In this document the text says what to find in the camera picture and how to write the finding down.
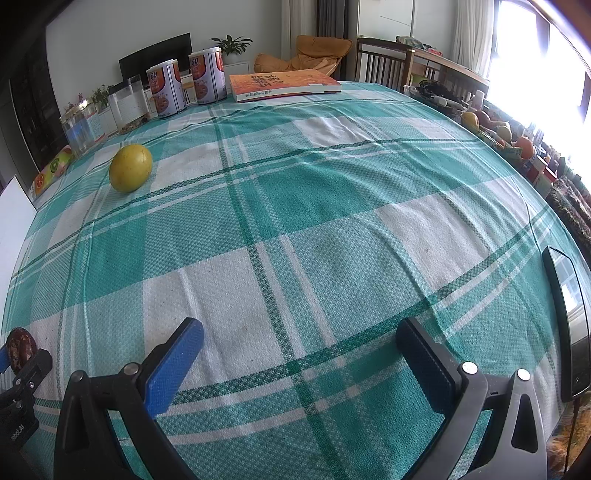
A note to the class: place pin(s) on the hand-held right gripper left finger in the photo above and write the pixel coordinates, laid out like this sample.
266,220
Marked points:
175,364

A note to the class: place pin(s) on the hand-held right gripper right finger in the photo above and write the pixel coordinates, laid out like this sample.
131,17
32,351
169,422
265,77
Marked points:
429,364

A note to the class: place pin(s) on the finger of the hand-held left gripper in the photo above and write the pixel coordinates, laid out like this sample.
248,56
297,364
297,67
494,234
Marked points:
3,360
34,369

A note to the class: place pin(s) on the dark brown round fruit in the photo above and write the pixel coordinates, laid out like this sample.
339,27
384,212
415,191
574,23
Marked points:
21,346

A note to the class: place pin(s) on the white board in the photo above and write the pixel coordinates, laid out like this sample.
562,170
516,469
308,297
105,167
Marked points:
14,230

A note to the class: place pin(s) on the black tablet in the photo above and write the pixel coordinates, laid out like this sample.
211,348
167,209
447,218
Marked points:
570,332

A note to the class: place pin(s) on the green white plaid tablecloth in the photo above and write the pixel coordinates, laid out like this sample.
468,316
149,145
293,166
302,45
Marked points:
323,230

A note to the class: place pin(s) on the fruit-print packet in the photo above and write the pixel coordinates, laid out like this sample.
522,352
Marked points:
53,170

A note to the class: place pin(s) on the yellow-green round citrus fruit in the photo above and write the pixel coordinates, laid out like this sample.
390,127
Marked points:
130,168

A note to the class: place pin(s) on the dark floral cloth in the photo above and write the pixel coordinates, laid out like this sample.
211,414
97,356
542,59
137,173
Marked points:
570,212

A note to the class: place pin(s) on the orange fruit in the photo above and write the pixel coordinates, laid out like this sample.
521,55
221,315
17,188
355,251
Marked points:
525,145

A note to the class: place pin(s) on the pale pear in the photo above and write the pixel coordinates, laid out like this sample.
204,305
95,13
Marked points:
504,132

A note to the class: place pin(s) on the yellow fruit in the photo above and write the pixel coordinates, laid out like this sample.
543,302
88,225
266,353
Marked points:
470,120

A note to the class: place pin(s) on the black glass cabinet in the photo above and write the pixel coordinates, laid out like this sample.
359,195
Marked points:
27,101

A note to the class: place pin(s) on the clear plastic container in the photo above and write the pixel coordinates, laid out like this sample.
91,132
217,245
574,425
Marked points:
129,106

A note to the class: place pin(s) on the red flower plant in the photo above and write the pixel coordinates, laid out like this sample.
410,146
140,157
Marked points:
75,104

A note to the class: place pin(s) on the white orange printed can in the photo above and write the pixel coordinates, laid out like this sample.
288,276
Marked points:
166,92
207,78

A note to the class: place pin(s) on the small green plant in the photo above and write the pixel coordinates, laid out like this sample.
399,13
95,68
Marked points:
100,94

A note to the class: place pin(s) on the orange cover book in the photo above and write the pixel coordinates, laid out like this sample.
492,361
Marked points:
281,84

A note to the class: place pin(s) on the black television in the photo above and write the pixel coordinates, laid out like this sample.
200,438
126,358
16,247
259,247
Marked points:
154,57

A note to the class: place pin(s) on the dark wooden chair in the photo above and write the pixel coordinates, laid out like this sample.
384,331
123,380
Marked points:
383,60

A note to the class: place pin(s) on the green potted plant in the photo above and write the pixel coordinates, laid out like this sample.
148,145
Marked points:
233,46

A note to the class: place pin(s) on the orange beanbag chair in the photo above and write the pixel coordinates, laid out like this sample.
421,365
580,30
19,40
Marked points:
314,53

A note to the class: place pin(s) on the white cabinet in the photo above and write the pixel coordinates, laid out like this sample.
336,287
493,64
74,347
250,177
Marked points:
385,18

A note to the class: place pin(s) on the grey curtain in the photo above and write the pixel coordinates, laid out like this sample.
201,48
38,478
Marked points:
323,18

